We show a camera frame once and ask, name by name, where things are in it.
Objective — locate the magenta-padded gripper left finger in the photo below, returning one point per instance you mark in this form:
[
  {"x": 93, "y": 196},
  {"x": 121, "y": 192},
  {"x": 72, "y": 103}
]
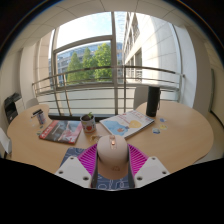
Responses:
[{"x": 75, "y": 171}]

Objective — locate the light blue cover magazine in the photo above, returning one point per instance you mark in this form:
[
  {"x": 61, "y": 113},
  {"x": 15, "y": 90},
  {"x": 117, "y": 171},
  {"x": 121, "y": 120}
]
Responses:
[{"x": 128, "y": 124}]

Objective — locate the black printer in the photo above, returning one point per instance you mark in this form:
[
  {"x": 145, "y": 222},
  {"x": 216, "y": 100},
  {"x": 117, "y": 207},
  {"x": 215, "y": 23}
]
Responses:
[{"x": 11, "y": 108}]

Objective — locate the blue round sticker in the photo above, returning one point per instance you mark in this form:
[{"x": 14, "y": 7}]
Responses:
[{"x": 156, "y": 131}]

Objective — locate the beige computer mouse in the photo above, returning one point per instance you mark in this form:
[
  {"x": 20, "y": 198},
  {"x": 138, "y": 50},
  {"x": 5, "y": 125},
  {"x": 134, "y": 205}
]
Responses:
[{"x": 112, "y": 155}]

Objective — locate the small potted plant in can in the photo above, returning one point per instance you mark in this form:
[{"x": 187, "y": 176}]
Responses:
[{"x": 88, "y": 125}]

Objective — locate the pale sticker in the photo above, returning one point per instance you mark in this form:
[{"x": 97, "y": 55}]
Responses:
[{"x": 95, "y": 137}]

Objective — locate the blue patterned mouse pad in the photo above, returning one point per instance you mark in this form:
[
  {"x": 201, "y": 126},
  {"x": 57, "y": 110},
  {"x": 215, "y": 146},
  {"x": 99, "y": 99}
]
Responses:
[{"x": 111, "y": 185}]

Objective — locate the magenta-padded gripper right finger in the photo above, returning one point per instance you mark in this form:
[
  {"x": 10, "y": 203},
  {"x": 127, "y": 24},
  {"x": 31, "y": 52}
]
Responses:
[{"x": 150, "y": 170}]

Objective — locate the black cylindrical speaker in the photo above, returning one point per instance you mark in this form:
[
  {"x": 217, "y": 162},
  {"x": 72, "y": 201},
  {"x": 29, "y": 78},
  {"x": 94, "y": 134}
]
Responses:
[{"x": 153, "y": 101}]

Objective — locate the metal balcony railing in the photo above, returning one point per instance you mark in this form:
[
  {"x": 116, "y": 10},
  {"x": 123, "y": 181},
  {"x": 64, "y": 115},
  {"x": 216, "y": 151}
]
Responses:
[{"x": 96, "y": 68}]

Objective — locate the yellow sticker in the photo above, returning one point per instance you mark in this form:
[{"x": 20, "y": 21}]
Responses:
[{"x": 163, "y": 127}]

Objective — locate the red cover magazine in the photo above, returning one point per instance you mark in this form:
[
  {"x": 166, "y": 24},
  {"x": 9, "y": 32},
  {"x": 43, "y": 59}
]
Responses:
[{"x": 61, "y": 131}]

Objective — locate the small cup with pens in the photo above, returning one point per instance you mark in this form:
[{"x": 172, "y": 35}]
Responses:
[{"x": 40, "y": 117}]

